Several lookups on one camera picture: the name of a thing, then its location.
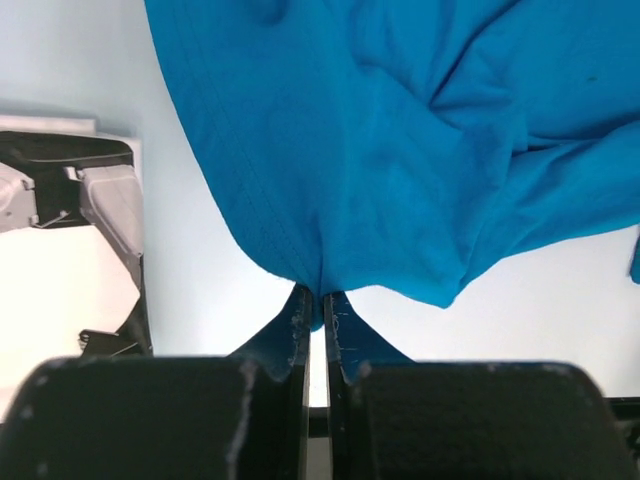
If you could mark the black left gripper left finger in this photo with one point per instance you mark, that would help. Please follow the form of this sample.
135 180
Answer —
242 416

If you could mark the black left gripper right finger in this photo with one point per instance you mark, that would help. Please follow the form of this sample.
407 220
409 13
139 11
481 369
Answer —
394 418

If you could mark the blue t shirt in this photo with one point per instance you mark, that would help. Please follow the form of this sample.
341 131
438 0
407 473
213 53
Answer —
406 144

